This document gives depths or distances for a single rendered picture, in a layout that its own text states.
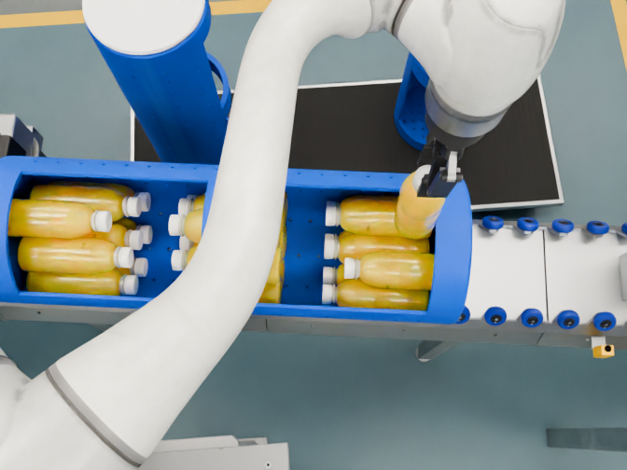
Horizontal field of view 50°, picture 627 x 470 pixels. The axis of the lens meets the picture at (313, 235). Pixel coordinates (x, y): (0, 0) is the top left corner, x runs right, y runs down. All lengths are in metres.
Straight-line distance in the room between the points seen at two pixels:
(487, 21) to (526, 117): 1.98
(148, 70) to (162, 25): 0.11
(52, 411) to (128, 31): 1.21
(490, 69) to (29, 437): 0.46
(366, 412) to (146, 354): 1.88
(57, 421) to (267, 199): 0.22
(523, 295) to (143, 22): 1.03
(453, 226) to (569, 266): 0.44
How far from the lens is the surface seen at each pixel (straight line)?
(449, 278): 1.19
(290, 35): 0.62
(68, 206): 1.30
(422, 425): 2.37
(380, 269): 1.24
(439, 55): 0.64
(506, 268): 1.52
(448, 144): 0.79
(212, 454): 1.28
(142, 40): 1.60
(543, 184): 2.48
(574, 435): 2.24
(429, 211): 1.02
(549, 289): 1.53
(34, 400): 0.51
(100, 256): 1.30
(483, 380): 2.42
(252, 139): 0.56
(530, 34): 0.60
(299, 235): 1.44
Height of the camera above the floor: 2.34
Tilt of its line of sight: 74 degrees down
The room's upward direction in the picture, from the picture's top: straight up
